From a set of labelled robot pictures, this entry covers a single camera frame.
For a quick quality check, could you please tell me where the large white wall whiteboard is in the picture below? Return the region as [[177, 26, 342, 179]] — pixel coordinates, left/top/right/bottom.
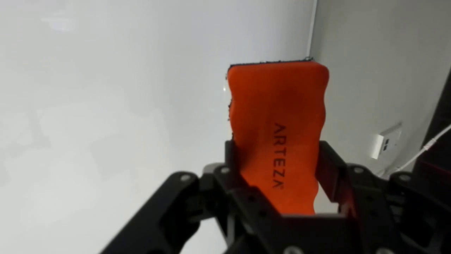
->
[[0, 0, 315, 254]]

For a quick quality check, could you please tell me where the white wall power adapter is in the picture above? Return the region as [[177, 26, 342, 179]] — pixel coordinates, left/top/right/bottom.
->
[[370, 122, 403, 159]]

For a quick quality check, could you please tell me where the orange whiteboard eraser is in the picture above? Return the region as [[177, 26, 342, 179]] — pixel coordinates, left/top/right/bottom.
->
[[226, 60, 329, 215]]

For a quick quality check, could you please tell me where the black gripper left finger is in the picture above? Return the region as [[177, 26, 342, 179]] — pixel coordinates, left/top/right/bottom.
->
[[100, 140, 281, 254]]

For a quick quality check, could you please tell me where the white cable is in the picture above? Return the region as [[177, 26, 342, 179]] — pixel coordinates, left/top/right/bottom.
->
[[393, 122, 451, 173]]

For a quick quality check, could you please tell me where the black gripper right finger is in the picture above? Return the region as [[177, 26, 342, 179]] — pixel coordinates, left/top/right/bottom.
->
[[315, 140, 451, 254]]

